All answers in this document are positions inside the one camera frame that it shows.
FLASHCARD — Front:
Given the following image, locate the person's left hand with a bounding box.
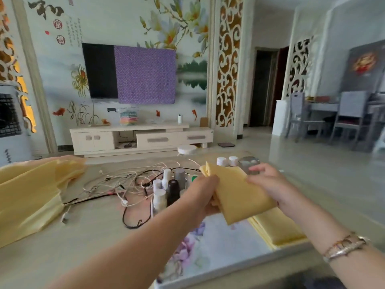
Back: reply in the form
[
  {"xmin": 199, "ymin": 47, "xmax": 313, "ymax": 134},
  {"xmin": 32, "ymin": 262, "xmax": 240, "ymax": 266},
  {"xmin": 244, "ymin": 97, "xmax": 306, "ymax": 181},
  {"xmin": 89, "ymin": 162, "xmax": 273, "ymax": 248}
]
[{"xmin": 187, "ymin": 175, "xmax": 222, "ymax": 217}]

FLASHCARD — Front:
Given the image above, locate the person's right hand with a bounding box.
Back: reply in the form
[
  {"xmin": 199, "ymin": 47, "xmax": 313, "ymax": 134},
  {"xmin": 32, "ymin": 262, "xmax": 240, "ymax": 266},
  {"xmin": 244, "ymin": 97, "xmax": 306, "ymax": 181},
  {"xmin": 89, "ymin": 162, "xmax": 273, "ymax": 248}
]
[{"xmin": 246, "ymin": 163, "xmax": 291, "ymax": 209}]

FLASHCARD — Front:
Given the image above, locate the person's left forearm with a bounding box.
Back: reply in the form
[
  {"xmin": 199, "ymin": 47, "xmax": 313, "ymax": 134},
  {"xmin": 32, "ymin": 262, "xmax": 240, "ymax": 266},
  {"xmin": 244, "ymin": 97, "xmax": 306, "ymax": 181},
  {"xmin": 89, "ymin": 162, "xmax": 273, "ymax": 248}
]
[{"xmin": 45, "ymin": 186, "xmax": 208, "ymax": 289}]

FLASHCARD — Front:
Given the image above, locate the dark brown bottle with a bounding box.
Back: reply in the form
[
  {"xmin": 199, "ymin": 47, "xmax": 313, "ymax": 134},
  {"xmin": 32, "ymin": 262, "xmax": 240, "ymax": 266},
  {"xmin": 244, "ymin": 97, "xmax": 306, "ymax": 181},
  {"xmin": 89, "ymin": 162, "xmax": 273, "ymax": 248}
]
[{"xmin": 166, "ymin": 179, "xmax": 180, "ymax": 207}]

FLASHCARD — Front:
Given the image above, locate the grey dining chair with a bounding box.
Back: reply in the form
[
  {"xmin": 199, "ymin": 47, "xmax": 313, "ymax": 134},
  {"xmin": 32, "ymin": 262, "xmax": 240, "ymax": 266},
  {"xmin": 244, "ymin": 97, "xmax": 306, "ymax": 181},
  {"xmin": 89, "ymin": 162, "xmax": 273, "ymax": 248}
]
[
  {"xmin": 329, "ymin": 90, "xmax": 374, "ymax": 149},
  {"xmin": 285, "ymin": 92, "xmax": 326, "ymax": 143}
]

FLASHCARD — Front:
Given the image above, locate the folded yellow cloth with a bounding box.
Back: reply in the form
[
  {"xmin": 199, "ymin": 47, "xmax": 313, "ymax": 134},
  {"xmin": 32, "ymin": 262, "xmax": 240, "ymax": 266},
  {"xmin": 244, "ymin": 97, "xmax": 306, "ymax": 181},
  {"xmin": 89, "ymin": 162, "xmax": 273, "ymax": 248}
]
[{"xmin": 248, "ymin": 207, "xmax": 307, "ymax": 249}]

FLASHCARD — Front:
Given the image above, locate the white dining table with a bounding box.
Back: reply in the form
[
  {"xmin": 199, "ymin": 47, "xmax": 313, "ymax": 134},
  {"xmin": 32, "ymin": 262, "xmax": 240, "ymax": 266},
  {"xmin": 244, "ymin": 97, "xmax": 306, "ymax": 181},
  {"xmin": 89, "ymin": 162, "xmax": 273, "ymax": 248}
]
[{"xmin": 306, "ymin": 99, "xmax": 385, "ymax": 145}]

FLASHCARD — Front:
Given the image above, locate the small yellow cloth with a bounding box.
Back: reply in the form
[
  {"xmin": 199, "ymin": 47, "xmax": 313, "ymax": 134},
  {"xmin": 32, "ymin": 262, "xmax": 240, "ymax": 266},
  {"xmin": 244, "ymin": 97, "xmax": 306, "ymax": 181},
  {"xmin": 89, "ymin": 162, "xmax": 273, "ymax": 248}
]
[{"xmin": 200, "ymin": 161, "xmax": 277, "ymax": 225}]

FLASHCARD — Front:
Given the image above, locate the purple cloth cover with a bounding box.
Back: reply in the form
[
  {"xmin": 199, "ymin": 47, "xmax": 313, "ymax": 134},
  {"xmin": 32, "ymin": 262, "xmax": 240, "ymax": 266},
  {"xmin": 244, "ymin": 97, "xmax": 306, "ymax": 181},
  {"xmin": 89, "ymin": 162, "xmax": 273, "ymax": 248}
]
[{"xmin": 114, "ymin": 45, "xmax": 177, "ymax": 105}]

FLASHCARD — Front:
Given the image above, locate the large crumpled yellow cloth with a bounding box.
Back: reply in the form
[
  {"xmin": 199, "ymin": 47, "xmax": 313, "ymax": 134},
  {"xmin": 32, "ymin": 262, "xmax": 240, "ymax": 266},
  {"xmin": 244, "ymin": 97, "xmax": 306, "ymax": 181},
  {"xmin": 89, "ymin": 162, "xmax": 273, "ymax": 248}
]
[{"xmin": 0, "ymin": 155, "xmax": 88, "ymax": 249}]

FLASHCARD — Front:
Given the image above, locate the white air cooler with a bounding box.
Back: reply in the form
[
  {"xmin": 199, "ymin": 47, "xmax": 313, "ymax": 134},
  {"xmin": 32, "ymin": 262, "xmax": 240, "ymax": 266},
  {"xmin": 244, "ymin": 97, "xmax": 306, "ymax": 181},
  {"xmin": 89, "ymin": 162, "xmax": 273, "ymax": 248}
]
[{"xmin": 0, "ymin": 82, "xmax": 33, "ymax": 167}]

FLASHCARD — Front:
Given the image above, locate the cream television cabinet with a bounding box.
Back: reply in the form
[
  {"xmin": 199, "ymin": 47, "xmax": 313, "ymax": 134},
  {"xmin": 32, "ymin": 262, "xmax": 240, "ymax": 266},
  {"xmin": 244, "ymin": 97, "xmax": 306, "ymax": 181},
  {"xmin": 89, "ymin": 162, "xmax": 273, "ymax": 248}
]
[{"xmin": 69, "ymin": 122, "xmax": 214, "ymax": 158}]

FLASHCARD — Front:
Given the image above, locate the stack of coloured cloths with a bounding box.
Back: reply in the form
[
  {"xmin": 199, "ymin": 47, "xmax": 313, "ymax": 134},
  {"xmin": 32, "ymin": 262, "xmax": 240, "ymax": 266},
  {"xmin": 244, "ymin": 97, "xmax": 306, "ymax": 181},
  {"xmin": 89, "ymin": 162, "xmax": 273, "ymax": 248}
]
[{"xmin": 119, "ymin": 107, "xmax": 140, "ymax": 126}]

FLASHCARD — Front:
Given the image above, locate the gold wrist bracelet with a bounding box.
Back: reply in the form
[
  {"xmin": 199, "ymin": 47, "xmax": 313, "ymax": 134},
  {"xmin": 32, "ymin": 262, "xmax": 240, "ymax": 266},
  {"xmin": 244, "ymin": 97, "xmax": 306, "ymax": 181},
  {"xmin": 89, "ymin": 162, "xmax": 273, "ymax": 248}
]
[{"xmin": 322, "ymin": 234, "xmax": 371, "ymax": 263}]

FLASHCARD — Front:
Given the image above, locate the black flat television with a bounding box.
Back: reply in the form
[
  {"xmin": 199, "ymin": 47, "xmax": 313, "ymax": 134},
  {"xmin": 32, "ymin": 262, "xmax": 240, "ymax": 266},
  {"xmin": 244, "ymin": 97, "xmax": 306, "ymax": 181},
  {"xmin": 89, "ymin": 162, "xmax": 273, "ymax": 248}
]
[{"xmin": 82, "ymin": 43, "xmax": 119, "ymax": 100}]

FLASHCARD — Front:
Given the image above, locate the black cable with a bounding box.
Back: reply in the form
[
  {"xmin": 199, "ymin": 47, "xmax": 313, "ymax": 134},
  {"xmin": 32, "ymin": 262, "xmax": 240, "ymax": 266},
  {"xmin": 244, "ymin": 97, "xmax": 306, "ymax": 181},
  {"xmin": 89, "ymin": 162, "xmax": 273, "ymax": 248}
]
[{"xmin": 63, "ymin": 167, "xmax": 200, "ymax": 230}]

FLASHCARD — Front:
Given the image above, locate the dark framed wall picture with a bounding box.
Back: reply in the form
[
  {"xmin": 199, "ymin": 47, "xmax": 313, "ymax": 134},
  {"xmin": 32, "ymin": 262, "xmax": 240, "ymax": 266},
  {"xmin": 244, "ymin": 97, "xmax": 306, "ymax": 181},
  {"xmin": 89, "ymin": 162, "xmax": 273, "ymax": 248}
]
[{"xmin": 339, "ymin": 40, "xmax": 385, "ymax": 94}]

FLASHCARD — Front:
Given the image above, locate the person's right forearm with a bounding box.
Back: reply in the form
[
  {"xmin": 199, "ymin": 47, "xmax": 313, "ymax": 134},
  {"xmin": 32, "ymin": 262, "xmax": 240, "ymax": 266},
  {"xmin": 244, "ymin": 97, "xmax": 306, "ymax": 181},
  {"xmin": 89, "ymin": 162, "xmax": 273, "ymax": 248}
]
[{"xmin": 277, "ymin": 189, "xmax": 385, "ymax": 289}]

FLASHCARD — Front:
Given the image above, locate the tangle of white cables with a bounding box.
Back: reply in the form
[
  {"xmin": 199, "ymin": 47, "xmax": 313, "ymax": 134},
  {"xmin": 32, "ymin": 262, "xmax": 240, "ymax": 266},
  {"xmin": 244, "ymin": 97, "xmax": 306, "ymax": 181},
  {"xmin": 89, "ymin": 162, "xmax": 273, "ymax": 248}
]
[{"xmin": 62, "ymin": 161, "xmax": 201, "ymax": 224}]

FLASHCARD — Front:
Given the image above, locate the grey bottle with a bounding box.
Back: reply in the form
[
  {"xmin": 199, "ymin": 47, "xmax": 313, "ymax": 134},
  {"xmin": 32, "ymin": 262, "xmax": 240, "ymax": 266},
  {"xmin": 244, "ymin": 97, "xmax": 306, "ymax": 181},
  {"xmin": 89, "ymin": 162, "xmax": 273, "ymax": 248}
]
[{"xmin": 174, "ymin": 168, "xmax": 186, "ymax": 190}]

